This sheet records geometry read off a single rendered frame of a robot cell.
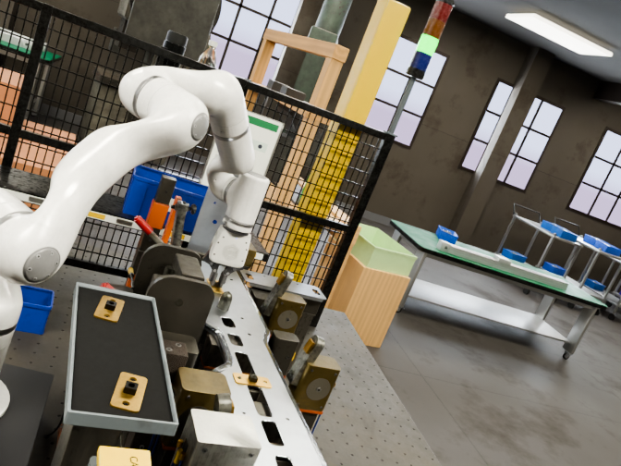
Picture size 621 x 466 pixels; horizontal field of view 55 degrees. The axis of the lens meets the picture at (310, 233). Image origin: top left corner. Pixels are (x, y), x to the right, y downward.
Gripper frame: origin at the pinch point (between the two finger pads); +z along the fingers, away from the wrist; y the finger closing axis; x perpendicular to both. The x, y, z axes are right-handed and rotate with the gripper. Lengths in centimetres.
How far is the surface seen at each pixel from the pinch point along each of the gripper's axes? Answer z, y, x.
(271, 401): 3, 3, -53
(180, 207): -17.6, -16.7, -1.8
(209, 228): -5.4, 0.2, 26.6
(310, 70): -71, 199, 555
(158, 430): -12, -29, -88
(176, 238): -9.1, -15.3, -1.8
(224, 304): 1.2, -0.5, -14.1
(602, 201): -55, 794, 613
